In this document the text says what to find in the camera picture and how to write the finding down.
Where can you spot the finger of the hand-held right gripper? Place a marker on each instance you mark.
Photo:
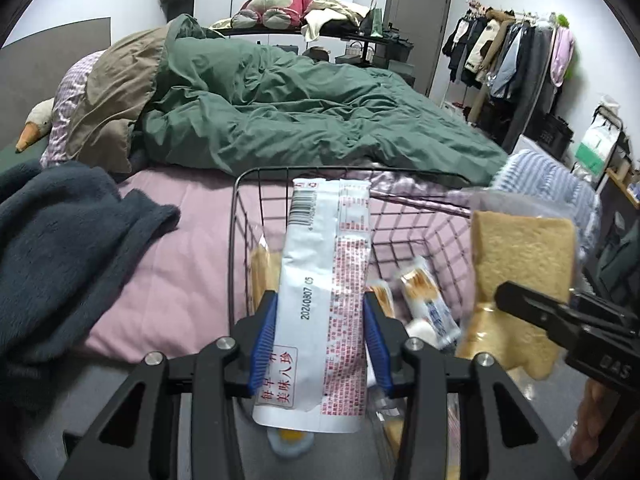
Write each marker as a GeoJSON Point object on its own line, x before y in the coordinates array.
{"type": "Point", "coordinates": [610, 315]}
{"type": "Point", "coordinates": [535, 310]}

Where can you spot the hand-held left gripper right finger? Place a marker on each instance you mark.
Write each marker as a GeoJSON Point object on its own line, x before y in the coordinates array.
{"type": "Point", "coordinates": [377, 345]}

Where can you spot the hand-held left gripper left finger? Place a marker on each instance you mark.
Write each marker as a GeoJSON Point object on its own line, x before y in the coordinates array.
{"type": "Point", "coordinates": [265, 340]}

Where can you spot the thick bread slices packet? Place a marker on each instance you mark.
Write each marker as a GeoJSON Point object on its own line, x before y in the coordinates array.
{"type": "Point", "coordinates": [520, 250]}

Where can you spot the long yellow cake packet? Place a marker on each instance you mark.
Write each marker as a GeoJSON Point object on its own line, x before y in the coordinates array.
{"type": "Point", "coordinates": [262, 275]}

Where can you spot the white barcode snack packet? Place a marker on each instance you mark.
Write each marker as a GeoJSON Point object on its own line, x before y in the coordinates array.
{"type": "Point", "coordinates": [432, 310]}

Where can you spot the white red-print snack packet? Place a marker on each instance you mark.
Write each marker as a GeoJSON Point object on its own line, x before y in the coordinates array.
{"type": "Point", "coordinates": [320, 270]}

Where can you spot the person's right hand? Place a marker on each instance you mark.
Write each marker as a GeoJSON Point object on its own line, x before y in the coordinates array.
{"type": "Point", "coordinates": [590, 420]}

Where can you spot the dark green jacket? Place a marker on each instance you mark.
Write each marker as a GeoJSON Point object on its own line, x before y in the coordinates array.
{"type": "Point", "coordinates": [615, 255]}

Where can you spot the pink bedsheet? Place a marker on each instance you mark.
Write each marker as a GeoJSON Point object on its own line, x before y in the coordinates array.
{"type": "Point", "coordinates": [190, 240]}

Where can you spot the wooden desk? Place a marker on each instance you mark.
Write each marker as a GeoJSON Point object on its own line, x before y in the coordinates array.
{"type": "Point", "coordinates": [625, 187]}

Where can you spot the blue plaid quilt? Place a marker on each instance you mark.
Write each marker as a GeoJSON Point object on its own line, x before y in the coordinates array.
{"type": "Point", "coordinates": [545, 180]}

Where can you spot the pink checked sheet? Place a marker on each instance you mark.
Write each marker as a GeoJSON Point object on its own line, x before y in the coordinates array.
{"type": "Point", "coordinates": [400, 185]}

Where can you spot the white and green bag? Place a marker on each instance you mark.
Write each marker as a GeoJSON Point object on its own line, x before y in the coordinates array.
{"type": "Point", "coordinates": [595, 145]}

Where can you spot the black plastic crate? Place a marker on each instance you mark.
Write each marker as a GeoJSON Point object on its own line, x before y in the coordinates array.
{"type": "Point", "coordinates": [555, 135]}

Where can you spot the grey feather-print mat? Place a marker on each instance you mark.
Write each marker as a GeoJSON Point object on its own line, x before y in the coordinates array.
{"type": "Point", "coordinates": [75, 400]}

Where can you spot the dark blue fleece blanket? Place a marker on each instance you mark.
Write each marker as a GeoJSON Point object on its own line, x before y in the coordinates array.
{"type": "Point", "coordinates": [75, 240]}

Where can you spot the green duvet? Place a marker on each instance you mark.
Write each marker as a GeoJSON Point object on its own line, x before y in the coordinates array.
{"type": "Point", "coordinates": [300, 110]}

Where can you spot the row of hanging clothes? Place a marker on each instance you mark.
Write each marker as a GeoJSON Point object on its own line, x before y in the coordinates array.
{"type": "Point", "coordinates": [505, 60]}

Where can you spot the grey storage box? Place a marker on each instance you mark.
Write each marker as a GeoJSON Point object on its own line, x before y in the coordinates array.
{"type": "Point", "coordinates": [402, 71]}

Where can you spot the brown pillow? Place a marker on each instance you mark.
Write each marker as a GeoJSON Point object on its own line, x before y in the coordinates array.
{"type": "Point", "coordinates": [115, 95]}

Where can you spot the green fuzzy toy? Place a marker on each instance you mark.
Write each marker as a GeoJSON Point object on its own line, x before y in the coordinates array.
{"type": "Point", "coordinates": [562, 19]}

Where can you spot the pink checked pillow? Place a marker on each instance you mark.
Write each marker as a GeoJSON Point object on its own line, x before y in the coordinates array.
{"type": "Point", "coordinates": [67, 105]}

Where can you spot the black table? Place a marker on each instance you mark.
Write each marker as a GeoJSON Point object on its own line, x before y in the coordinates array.
{"type": "Point", "coordinates": [280, 31]}

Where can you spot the white goose plush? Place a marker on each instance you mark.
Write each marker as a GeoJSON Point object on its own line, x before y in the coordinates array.
{"type": "Point", "coordinates": [40, 120]}

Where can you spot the grey door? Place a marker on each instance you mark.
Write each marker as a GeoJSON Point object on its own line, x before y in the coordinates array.
{"type": "Point", "coordinates": [425, 10]}

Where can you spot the green paper bag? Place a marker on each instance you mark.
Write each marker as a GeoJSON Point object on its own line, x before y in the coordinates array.
{"type": "Point", "coordinates": [372, 22]}

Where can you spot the cream clothing pile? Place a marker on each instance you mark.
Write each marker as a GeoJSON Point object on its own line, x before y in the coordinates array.
{"type": "Point", "coordinates": [330, 10]}

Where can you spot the grey headboard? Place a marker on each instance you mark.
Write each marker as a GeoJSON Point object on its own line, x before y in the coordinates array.
{"type": "Point", "coordinates": [50, 70]}

